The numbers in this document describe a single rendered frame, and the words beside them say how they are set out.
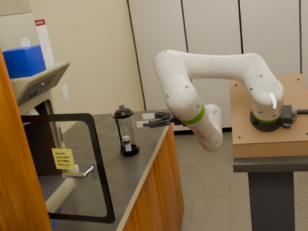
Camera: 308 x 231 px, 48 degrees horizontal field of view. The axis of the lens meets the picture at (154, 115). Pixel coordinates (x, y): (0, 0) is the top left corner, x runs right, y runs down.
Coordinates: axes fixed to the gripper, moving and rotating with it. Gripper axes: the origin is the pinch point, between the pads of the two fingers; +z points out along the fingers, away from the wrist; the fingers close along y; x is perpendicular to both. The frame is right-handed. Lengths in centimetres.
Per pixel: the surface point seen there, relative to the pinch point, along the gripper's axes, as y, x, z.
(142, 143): -11.7, 17.5, 5.6
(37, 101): 45, -27, 27
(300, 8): -247, -27, -121
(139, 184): 31.7, 18.8, -3.0
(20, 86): 65, -37, 19
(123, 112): 3.4, -6.4, 8.4
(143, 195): 20.1, 31.5, -0.1
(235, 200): -97, 111, -40
